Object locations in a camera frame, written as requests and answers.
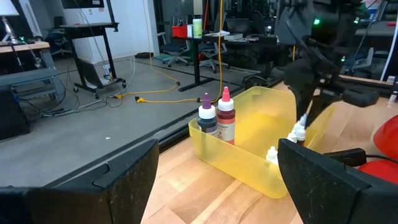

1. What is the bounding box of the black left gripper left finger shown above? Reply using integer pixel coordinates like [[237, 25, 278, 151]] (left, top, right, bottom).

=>
[[0, 139, 160, 224]]

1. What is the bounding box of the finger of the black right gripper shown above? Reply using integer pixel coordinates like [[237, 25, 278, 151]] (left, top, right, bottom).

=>
[[293, 89, 328, 126], [341, 88, 381, 108]]

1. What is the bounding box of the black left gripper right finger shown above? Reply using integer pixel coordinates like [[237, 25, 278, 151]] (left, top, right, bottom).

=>
[[277, 138, 398, 224]]

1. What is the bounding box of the pink cap food coloring bottle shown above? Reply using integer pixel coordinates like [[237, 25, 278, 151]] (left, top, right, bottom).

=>
[[216, 86, 236, 146]]

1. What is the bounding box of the purple cap food coloring bottle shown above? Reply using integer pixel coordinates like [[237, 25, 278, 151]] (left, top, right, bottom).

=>
[[197, 92, 218, 138]]

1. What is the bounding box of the red desk lamp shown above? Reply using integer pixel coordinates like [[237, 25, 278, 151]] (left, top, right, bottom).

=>
[[357, 114, 398, 184]]

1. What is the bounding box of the yellow translucent plastic bin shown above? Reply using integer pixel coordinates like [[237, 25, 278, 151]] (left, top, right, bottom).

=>
[[188, 86, 338, 200]]

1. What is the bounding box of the grey office chair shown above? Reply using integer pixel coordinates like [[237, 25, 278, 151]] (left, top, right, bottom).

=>
[[198, 42, 229, 74], [157, 30, 190, 68]]

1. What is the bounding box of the black office desk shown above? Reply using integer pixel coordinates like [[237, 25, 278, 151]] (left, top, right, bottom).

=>
[[172, 30, 280, 93]]

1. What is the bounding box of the black box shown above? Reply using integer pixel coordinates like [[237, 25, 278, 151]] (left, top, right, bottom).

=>
[[0, 88, 31, 141]]

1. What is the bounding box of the green white canister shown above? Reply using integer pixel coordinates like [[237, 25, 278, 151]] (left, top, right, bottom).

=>
[[192, 18, 203, 39]]

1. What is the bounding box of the red storage box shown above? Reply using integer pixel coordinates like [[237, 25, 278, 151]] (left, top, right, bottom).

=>
[[171, 25, 188, 39]]

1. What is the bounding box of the wooden top desk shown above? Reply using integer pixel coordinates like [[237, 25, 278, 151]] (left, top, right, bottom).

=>
[[0, 40, 65, 110]]

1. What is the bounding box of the black rolling standing desk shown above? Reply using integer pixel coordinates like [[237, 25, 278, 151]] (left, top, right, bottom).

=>
[[60, 0, 127, 100]]

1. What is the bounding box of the black lamp cable with switch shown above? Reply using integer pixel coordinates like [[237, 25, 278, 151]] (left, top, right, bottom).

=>
[[323, 148, 398, 167]]

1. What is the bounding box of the yellow extension cord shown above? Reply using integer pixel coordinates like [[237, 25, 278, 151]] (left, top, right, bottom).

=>
[[116, 0, 224, 105]]

